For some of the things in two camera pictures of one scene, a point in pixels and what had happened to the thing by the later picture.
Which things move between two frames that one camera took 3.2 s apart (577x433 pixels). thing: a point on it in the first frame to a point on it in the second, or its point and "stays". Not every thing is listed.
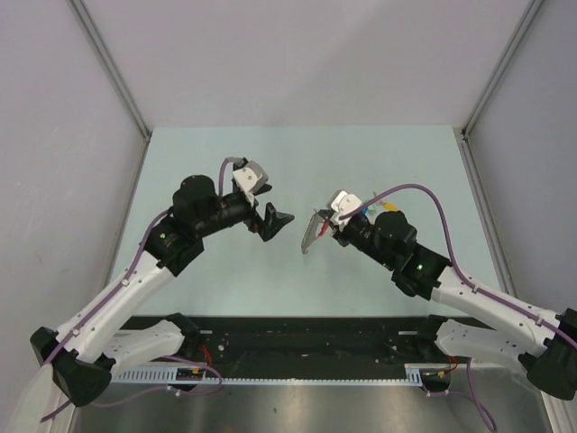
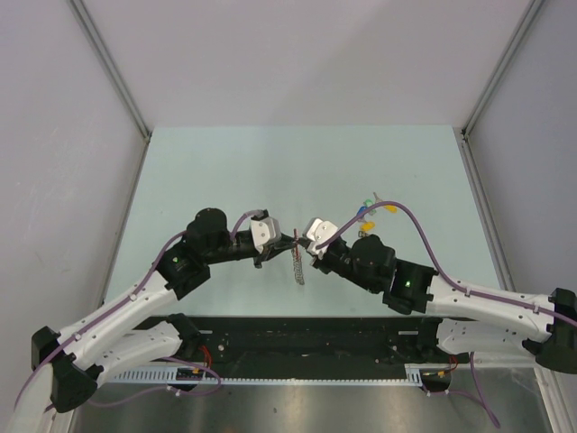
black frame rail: [306, 342] stays
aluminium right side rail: [493, 234] stays
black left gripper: [272, 221] to [286, 243]
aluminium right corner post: [532, 11] stays
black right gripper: [338, 233] to [321, 263]
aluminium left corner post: [111, 67] stays
